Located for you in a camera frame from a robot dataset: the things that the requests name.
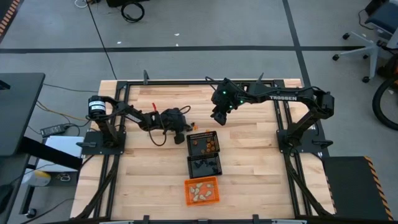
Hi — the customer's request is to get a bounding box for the black power adapter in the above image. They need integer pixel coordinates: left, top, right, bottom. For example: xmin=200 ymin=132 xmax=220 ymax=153
xmin=40 ymin=123 xmax=68 ymax=138

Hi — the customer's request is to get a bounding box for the coiled black cable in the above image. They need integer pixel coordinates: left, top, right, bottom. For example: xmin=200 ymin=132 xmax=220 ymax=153
xmin=120 ymin=1 xmax=146 ymax=24

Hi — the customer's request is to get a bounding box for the yellow floor cable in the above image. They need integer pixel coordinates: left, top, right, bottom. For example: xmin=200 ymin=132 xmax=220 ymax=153
xmin=35 ymin=100 xmax=91 ymax=123

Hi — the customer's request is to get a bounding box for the white box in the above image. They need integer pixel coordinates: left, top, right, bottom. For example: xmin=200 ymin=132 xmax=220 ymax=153
xmin=36 ymin=136 xmax=84 ymax=173

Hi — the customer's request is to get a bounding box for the white office chair blue seat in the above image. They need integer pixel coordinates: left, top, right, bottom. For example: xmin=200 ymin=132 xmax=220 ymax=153
xmin=331 ymin=0 xmax=398 ymax=84

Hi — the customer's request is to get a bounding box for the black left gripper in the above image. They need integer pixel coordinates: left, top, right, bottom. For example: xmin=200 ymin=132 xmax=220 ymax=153
xmin=151 ymin=108 xmax=194 ymax=146

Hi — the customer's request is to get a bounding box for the black desk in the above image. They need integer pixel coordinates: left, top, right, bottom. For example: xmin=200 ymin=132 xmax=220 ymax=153
xmin=0 ymin=72 xmax=46 ymax=156
xmin=0 ymin=154 xmax=31 ymax=224

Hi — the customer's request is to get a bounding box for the black plastic basket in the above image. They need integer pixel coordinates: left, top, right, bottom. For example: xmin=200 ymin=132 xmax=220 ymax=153
xmin=186 ymin=152 xmax=223 ymax=179
xmin=185 ymin=130 xmax=221 ymax=156

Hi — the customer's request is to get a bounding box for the black metal beam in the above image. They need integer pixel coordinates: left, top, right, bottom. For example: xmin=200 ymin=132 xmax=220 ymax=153
xmin=18 ymin=136 xmax=83 ymax=172

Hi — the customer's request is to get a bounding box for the white yellow round object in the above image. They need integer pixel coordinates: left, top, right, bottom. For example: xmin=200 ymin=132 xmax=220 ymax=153
xmin=23 ymin=170 xmax=52 ymax=188

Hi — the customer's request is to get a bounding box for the black floor mat striped edge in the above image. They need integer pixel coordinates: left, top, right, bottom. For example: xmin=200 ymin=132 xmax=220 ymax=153
xmin=322 ymin=155 xmax=395 ymax=222
xmin=0 ymin=0 xmax=21 ymax=43

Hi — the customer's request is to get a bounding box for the black floor equipment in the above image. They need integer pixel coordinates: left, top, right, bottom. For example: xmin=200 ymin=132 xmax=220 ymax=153
xmin=105 ymin=0 xmax=150 ymax=8

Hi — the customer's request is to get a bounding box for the orange plastic basket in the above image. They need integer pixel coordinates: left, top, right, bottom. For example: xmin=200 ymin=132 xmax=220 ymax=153
xmin=183 ymin=176 xmax=221 ymax=207

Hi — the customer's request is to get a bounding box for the long black floor cable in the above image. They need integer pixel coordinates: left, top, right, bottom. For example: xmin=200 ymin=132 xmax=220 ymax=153
xmin=85 ymin=0 xmax=118 ymax=80

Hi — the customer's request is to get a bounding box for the dark orange machine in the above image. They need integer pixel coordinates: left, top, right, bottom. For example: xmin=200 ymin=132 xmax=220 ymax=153
xmin=376 ymin=54 xmax=398 ymax=81

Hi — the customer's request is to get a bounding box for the thick black curved hose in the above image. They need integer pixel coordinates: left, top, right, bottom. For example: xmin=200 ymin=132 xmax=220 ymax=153
xmin=371 ymin=77 xmax=398 ymax=132

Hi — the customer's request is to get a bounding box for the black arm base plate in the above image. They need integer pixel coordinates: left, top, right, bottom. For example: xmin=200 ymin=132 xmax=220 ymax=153
xmin=277 ymin=129 xmax=334 ymax=154
xmin=76 ymin=130 xmax=126 ymax=156

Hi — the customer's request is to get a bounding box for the thin black cable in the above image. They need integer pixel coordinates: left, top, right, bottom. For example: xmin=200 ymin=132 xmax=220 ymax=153
xmin=42 ymin=83 xmax=100 ymax=93

